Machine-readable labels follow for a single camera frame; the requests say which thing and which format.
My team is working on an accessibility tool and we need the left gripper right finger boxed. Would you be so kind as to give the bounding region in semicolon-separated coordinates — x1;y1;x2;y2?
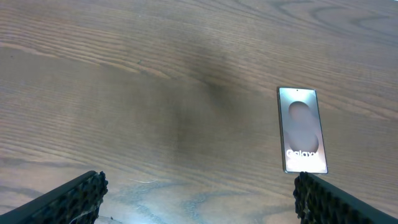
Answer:
293;172;397;224

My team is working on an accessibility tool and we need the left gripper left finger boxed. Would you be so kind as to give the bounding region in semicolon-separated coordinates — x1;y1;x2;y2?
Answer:
1;170;108;224

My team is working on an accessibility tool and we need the Galaxy smartphone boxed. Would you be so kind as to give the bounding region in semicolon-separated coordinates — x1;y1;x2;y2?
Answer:
277;86;328;174

